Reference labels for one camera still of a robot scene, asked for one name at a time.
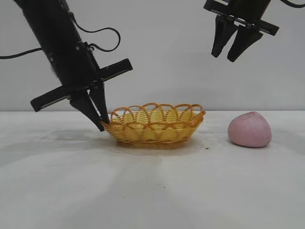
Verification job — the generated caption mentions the pink round bun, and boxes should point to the pink round bun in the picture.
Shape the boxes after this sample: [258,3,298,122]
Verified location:
[228,111,273,148]

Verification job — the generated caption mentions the yellow orange woven basket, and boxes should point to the yellow orange woven basket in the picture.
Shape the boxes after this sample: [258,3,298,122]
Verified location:
[100,102,206,146]

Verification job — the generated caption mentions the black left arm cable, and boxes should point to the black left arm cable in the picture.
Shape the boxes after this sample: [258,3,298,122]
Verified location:
[0,47,44,60]

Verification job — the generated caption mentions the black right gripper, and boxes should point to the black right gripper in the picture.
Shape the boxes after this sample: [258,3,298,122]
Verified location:
[203,0,280,62]

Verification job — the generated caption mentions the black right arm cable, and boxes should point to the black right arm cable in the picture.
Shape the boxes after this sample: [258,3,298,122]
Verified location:
[282,0,305,8]

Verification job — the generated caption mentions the looping black left gripper cable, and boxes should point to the looping black left gripper cable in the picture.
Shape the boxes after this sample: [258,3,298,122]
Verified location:
[61,0,121,52]

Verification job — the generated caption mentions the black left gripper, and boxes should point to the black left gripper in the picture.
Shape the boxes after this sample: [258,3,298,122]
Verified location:
[30,41,133,132]

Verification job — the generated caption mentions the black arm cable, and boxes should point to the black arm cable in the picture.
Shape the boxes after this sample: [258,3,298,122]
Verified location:
[0,47,44,60]
[282,0,305,8]

